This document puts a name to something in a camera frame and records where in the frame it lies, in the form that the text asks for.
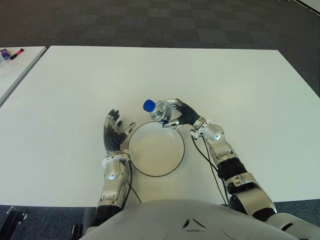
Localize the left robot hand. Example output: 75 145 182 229
102 109 137 157

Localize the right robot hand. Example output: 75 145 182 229
162 98 202 130

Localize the clear water bottle blue cap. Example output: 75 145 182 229
142 99 173 125

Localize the white plate black rim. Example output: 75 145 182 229
127 121 186 178

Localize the clear plastic bottle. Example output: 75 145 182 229
0 53 11 76

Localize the dark table leg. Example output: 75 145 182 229
71 206 100 240

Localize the grey robot torso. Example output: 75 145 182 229
79 198 320 240

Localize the white side table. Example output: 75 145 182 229
0 46 47 107

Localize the black caster wheel stand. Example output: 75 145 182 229
6 206 28 227

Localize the red marker pen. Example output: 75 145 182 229
9 47 25 61

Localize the blue packet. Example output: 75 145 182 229
0 48 12 62

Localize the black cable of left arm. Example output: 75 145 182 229
124 157 143 204

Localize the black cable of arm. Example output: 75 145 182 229
124 157 143 204
190 128 231 207

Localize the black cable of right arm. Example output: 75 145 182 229
190 128 231 207

